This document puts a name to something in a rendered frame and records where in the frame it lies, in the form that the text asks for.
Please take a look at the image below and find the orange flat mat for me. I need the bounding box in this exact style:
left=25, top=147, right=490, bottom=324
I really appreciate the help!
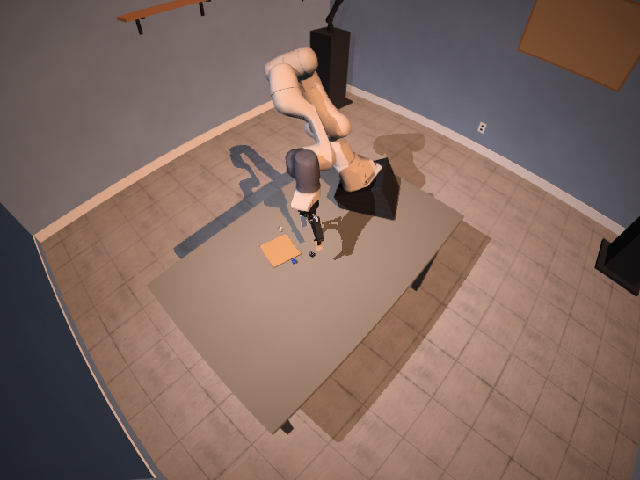
left=259, top=234, right=301, bottom=267

